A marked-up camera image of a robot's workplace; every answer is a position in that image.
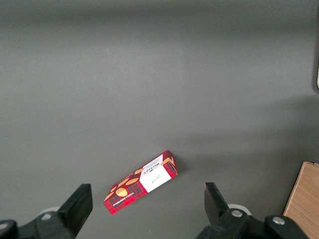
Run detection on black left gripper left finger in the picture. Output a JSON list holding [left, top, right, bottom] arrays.
[[0, 183, 93, 239]]

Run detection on red tartan biscuit box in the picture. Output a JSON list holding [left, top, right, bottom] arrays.
[[103, 149, 179, 216]]

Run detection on wooden drawer cabinet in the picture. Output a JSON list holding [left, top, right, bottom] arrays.
[[283, 161, 319, 239]]

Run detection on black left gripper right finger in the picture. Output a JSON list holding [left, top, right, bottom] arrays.
[[196, 182, 310, 239]]

